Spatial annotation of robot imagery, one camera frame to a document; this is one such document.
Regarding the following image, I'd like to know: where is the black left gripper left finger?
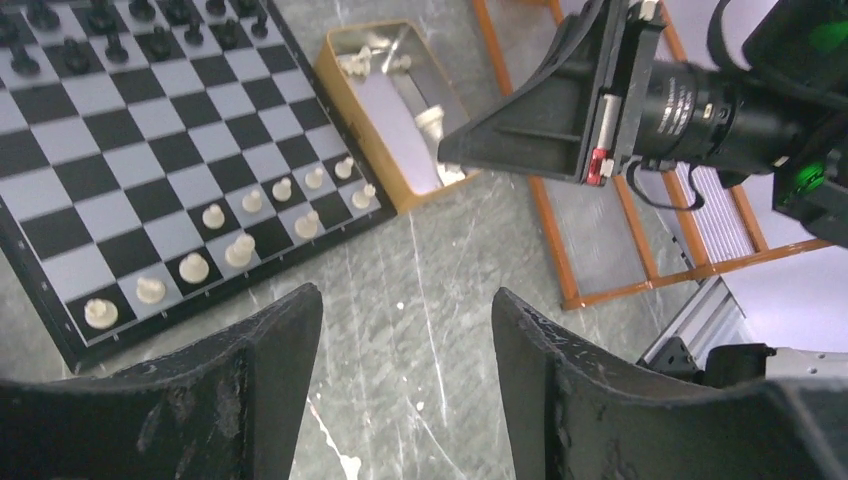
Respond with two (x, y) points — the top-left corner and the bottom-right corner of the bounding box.
(1, 283), (323, 479)

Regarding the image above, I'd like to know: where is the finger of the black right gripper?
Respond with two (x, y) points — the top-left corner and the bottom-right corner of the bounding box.
(437, 1), (607, 181)

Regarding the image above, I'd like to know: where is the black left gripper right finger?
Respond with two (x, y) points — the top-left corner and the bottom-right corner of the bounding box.
(491, 288), (847, 479)

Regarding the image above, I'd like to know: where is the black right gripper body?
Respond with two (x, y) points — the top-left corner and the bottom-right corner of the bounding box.
(586, 1), (749, 186)

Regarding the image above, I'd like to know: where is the white chess knight piece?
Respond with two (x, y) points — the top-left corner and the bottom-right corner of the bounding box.
(136, 276), (167, 305)

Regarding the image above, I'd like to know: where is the white chess bishop piece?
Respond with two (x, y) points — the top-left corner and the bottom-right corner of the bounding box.
(178, 252), (210, 284)
(414, 105), (445, 143)

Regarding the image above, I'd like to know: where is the white chess queen piece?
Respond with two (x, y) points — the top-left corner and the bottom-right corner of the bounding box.
(224, 233), (256, 268)

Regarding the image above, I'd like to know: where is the white chess pawn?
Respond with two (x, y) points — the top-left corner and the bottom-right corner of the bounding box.
(201, 203), (226, 230)
(304, 167), (325, 190)
(241, 189), (263, 214)
(271, 177), (292, 203)

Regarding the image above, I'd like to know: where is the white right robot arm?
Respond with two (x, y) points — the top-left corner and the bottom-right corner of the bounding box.
(437, 1), (847, 246)

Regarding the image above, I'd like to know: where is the yellow tray of white pieces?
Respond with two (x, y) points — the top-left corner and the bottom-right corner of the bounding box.
(314, 20), (480, 214)

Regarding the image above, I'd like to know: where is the pile of white pieces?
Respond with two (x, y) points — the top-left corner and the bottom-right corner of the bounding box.
(337, 46), (412, 78)

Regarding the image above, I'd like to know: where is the black white chess board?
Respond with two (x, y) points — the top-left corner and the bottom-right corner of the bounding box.
(1, 1), (396, 371)

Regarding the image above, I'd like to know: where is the black chess pieces row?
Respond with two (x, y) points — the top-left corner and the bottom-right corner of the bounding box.
(1, 1), (284, 88)

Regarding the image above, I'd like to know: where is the orange wooden rack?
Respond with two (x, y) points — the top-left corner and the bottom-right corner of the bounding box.
(475, 1), (845, 309)

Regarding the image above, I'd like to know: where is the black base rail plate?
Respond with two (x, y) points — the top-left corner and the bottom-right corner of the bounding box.
(636, 336), (703, 383)

